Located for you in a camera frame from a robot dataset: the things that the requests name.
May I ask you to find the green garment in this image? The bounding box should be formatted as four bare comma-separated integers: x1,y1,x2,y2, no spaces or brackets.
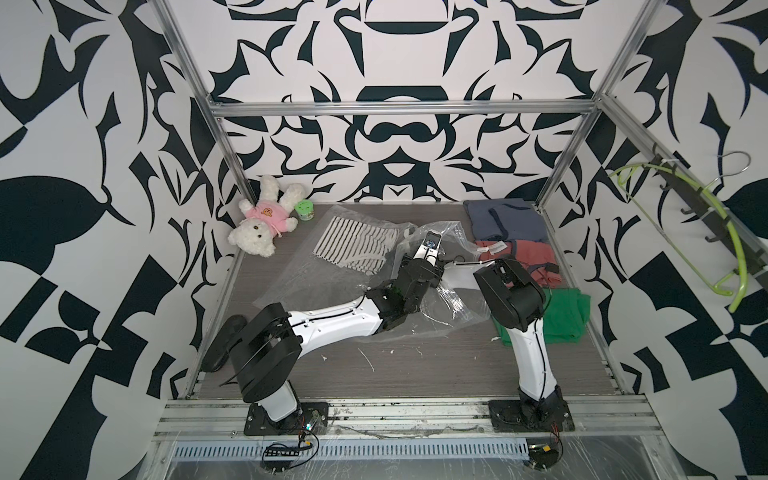
491,286,592,347

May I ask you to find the green clothes hanger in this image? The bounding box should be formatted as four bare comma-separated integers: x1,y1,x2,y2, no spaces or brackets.
609,162,750,313

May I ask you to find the black oblong case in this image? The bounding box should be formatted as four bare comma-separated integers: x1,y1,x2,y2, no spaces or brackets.
200,315,248,373

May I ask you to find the striped white black garment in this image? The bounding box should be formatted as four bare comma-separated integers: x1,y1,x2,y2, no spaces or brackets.
312,216,400,276

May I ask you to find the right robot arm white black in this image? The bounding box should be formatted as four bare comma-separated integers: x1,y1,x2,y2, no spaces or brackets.
442,256,570,431

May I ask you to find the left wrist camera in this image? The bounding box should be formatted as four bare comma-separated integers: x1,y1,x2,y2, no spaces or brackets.
414,231,442,265

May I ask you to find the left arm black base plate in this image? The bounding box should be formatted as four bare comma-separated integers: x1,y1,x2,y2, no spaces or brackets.
243,402,330,437

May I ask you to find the clear plastic vacuum bag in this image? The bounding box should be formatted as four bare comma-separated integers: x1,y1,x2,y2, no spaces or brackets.
253,204,491,342

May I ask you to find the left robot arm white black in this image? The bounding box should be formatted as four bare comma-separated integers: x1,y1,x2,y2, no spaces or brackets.
225,254,445,423

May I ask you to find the blue tank top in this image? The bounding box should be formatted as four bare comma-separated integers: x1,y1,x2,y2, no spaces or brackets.
463,198,548,243

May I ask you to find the aluminium cage frame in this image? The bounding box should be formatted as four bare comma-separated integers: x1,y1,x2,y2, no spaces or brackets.
157,1,767,402

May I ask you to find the white slotted cable duct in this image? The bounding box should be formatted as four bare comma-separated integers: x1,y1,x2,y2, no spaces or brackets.
173,438,529,461

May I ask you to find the metal wire hanger hook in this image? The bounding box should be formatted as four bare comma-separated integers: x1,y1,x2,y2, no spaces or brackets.
704,150,752,190

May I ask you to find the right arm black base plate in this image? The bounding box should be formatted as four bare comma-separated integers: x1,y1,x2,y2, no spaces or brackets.
488,393,575,433

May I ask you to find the white teddy bear pink shirt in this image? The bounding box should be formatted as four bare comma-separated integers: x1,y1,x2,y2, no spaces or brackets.
227,175,308,258

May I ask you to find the black wall hook rack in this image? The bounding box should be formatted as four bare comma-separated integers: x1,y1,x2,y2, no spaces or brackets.
651,142,767,289

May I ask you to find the red tank top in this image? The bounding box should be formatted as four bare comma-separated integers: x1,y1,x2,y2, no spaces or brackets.
475,240,562,288

